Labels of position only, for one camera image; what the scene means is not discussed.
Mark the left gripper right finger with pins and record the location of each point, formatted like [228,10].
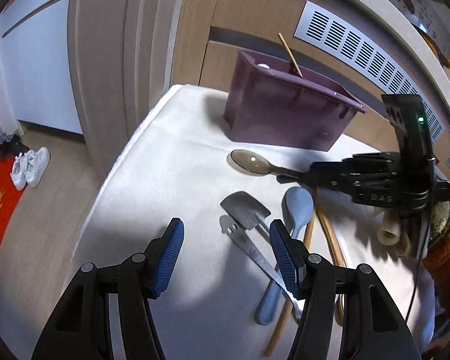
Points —
[310,278]

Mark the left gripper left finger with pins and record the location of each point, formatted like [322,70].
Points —
[141,278]

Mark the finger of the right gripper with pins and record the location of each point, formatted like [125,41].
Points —
[288,175]

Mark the light blue plastic spoon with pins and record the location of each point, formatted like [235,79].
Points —
[286,252]

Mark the wooden spoon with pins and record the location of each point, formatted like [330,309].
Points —
[336,256]

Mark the smoky plastic spoon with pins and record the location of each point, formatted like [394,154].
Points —
[253,163]

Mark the dark grey spatula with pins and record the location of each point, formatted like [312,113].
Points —
[246,210]

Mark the white plastic spoon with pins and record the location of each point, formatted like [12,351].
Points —
[263,66]

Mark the right gloved hand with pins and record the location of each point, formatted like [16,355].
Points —
[412,234]

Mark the purple plastic utensil caddy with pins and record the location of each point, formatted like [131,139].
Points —
[276,107]

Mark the silver ventilation grille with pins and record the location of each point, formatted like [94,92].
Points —
[330,33]

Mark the white sneakers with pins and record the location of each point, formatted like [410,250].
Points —
[28,169]

